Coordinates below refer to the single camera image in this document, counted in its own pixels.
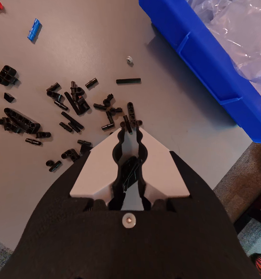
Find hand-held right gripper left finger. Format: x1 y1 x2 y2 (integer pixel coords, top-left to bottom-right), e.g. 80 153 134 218
69 127 125 211

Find pile of black lego pieces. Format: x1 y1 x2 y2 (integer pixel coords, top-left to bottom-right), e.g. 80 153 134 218
0 65 143 173

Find blue lego pin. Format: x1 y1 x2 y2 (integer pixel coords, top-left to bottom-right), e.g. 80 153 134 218
27 18 41 42

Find black curved lego panel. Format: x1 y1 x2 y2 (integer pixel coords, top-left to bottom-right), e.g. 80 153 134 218
121 155 142 193

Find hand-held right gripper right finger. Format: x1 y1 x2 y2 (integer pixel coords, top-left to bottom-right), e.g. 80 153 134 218
136 127 190 211

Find blue plastic bin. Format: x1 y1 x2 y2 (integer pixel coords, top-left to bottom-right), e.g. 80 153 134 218
138 0 261 145

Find clear plastic bag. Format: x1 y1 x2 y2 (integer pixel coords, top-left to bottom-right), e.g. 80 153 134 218
186 0 261 84

